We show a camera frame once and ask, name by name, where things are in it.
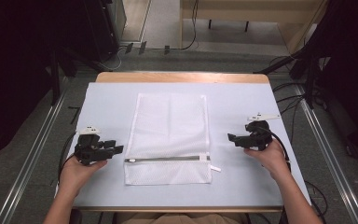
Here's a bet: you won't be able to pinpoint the wooden bench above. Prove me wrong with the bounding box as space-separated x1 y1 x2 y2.
180 0 328 54

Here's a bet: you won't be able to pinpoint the black curtain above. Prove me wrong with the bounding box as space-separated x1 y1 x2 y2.
301 0 358 161
0 0 88 166

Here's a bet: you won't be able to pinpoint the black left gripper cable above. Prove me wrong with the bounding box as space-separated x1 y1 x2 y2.
57 132 78 185

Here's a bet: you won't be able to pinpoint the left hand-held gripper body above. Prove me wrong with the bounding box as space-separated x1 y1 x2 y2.
73 125 114 166

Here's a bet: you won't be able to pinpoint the person's left hand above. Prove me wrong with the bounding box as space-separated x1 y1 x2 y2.
58 153 108 198

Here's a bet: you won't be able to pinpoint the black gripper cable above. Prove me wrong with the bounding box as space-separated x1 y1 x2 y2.
57 132 78 185
260 125 293 173

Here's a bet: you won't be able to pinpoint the person's right hand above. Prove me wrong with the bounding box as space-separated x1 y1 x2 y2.
243 139 291 182

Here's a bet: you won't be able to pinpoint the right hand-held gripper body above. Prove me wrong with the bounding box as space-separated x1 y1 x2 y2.
234 112 282 152

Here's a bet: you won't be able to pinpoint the white mesh laundry bag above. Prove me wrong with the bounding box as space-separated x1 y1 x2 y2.
123 92 223 187

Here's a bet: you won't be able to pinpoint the metal floor rail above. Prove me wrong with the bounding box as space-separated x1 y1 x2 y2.
0 77 70 224
292 83 358 224

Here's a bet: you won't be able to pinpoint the black floor cables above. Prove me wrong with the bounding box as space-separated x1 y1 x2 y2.
272 81 307 145

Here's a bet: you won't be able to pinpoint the black cabinet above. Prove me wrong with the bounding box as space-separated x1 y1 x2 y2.
83 0 128 62

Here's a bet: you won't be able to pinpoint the black metal stand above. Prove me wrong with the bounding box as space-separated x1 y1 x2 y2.
254 46 325 110
42 43 107 106

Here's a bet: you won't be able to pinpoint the white floor cable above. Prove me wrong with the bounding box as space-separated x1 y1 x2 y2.
100 46 125 71

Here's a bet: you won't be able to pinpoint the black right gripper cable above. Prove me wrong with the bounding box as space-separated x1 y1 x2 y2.
260 125 293 173

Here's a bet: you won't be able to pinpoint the black hanging cable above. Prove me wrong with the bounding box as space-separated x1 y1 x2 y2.
180 0 200 51

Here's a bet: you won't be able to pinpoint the wooden table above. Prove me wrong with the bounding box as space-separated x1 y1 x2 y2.
74 71 284 214

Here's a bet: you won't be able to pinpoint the light blue table mat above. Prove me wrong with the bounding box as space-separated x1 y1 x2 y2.
55 81 311 208

